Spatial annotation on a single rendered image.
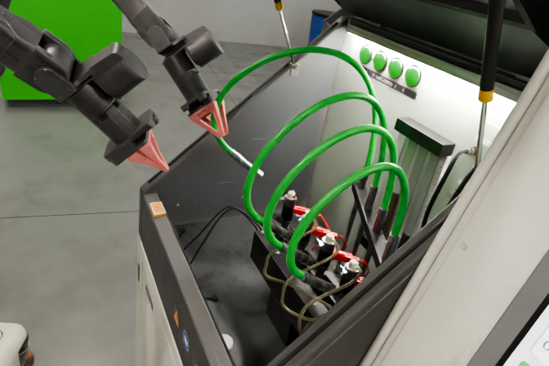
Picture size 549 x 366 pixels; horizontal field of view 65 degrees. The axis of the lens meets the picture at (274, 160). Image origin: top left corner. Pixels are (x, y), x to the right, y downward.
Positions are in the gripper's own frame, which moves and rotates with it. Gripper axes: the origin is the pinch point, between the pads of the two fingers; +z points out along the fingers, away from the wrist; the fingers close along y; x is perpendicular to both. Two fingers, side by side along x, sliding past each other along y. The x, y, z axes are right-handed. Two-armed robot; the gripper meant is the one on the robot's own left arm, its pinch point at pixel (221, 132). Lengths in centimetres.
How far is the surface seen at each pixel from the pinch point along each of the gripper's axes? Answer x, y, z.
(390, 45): -41.1, 16.1, 3.5
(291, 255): -8.7, -28.5, 23.3
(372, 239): -17.4, -7.2, 34.9
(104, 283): 122, 83, 27
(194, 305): 17.1, -19.7, 26.0
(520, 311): -34, -39, 40
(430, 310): -23, -31, 40
